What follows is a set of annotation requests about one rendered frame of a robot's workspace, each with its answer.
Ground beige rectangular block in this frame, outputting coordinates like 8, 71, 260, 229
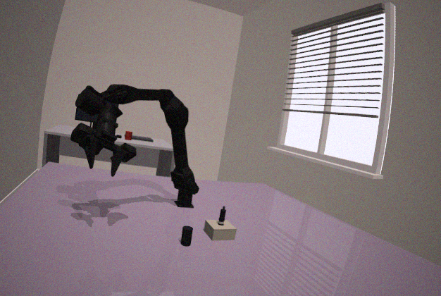
204, 220, 237, 240

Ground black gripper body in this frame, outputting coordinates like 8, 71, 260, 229
70, 116, 137, 163

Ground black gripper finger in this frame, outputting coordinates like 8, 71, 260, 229
110, 149, 129, 177
78, 135, 97, 169

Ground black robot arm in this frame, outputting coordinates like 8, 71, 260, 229
75, 84, 199, 208

